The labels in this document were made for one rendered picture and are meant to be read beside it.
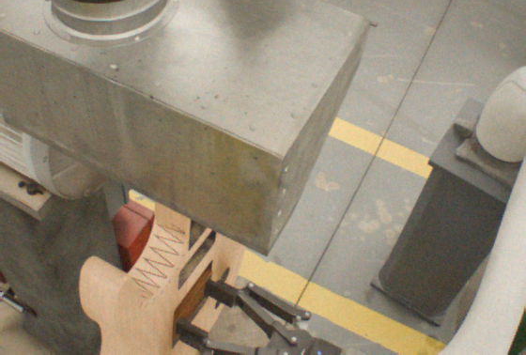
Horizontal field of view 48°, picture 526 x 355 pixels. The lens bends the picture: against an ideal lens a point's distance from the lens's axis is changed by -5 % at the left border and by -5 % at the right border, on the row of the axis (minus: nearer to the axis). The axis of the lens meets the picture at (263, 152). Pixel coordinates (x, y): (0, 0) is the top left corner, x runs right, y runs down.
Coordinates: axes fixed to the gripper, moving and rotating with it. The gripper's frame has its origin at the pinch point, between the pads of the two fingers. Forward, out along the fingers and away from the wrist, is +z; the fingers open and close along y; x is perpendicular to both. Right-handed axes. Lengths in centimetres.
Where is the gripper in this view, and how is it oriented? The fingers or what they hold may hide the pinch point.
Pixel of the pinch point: (194, 306)
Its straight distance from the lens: 84.7
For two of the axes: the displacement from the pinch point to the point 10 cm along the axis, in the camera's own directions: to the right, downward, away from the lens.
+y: 4.4, -5.6, 7.0
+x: 1.5, -7.3, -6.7
